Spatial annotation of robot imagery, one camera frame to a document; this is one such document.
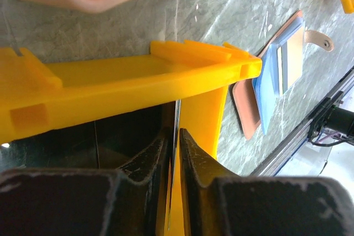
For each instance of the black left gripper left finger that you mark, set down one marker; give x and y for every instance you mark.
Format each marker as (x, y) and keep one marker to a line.
(129, 200)

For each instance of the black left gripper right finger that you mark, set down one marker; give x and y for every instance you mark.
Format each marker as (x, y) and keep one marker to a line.
(218, 202)

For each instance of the black card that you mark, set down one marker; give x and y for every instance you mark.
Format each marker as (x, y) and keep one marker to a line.
(177, 109)

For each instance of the pink leather card holder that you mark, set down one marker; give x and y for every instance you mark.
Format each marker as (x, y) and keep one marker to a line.
(255, 98)

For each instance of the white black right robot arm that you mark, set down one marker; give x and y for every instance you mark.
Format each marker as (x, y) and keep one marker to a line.
(337, 119)

